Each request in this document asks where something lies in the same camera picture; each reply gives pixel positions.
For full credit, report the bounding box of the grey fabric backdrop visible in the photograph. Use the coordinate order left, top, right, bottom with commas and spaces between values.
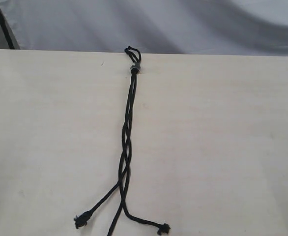
0, 0, 288, 55

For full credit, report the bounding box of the black stand pole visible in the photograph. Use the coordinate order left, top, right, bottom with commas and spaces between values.
0, 9, 15, 50

